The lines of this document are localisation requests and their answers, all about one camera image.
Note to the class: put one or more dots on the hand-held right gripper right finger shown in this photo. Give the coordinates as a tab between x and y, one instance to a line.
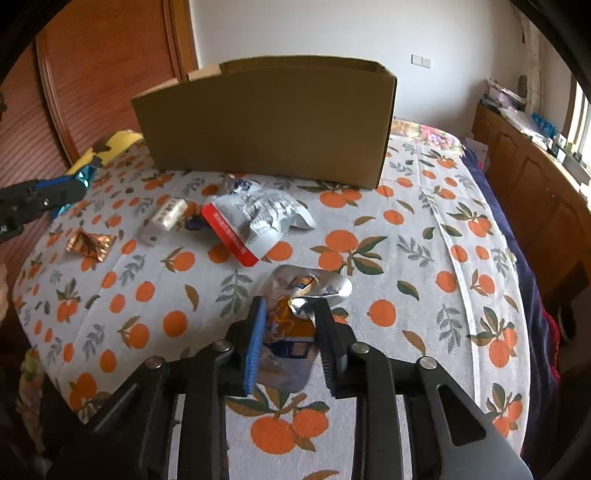
330	360

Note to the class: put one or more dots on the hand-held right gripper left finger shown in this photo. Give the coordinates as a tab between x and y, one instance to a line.
256	346

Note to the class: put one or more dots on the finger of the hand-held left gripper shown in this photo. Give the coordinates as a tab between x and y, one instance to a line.
46	185
60	197

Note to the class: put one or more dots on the teal snack packet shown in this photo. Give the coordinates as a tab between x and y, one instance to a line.
84	177

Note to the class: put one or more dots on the orange and silver snack pouch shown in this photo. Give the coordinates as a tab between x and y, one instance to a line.
291	332

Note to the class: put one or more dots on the gold foil snack packet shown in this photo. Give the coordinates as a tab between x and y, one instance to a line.
92	244

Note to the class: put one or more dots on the small white cake packet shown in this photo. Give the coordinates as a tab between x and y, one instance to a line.
167	214

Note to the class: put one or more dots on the white and red snack packet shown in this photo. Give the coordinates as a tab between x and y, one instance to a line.
258	217

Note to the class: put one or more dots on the silver and blue snack packet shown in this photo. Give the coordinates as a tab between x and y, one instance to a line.
242	185

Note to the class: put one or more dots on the brown cardboard box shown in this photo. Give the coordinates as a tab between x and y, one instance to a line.
268	124

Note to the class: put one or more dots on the yellow plush toy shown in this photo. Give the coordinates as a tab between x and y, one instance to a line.
115	141

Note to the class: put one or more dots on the orange fruit print tablecloth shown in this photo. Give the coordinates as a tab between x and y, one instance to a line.
415	258

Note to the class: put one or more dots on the wooden slatted wardrobe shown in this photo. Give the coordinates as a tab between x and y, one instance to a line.
106	55

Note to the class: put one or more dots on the navy blue blanket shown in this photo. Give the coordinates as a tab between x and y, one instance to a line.
531	277

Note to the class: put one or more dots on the floral blanket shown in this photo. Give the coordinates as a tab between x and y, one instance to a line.
429	136

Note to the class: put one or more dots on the white paper bag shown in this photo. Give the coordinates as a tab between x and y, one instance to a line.
475	148

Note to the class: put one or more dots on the long wooden cabinet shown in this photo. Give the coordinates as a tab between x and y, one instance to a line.
521	170

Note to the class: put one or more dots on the clear plastic bag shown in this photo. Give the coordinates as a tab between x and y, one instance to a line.
526	127

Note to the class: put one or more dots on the stack of pink boxes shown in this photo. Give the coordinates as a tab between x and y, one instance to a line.
501	97

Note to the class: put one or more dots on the group of blue bottles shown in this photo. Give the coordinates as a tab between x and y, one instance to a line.
541	122

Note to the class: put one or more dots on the small round mirror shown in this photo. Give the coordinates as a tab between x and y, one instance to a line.
522	84

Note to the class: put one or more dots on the wooden framed window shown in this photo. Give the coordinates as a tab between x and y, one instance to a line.
579	120

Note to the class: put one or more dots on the pale tied curtain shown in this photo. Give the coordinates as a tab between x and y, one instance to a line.
531	55

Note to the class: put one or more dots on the white wall switch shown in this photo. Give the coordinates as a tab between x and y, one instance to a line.
421	60

